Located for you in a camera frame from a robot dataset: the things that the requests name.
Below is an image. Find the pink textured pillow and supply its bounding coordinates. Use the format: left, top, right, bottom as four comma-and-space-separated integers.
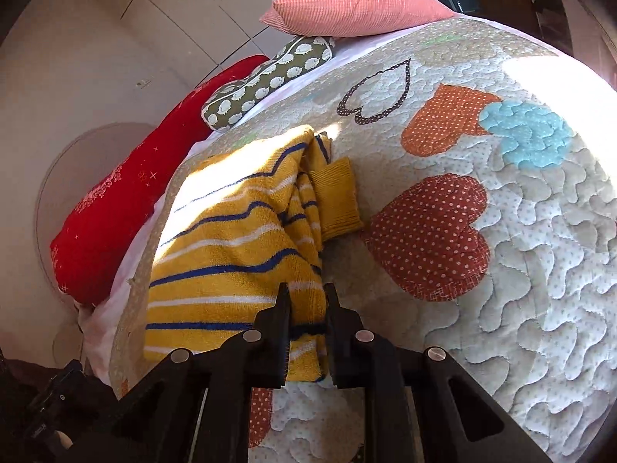
259, 0, 456, 39

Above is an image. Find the white bed sheet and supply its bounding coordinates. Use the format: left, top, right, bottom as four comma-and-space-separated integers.
77, 22, 464, 389

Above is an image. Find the green patterned pillow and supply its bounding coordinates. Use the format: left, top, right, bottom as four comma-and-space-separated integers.
201, 35, 335, 132

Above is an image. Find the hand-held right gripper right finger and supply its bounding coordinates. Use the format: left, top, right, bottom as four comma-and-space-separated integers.
323, 282, 554, 463

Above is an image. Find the heart patterned quilt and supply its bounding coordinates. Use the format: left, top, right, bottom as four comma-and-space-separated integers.
108, 14, 617, 463

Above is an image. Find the red long pillow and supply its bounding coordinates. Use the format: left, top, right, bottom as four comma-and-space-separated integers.
49, 54, 271, 306

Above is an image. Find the yellow striped sweater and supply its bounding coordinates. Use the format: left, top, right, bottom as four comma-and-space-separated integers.
143, 124, 364, 384

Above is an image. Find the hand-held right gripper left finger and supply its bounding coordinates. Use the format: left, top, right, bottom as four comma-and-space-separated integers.
72, 282, 291, 463

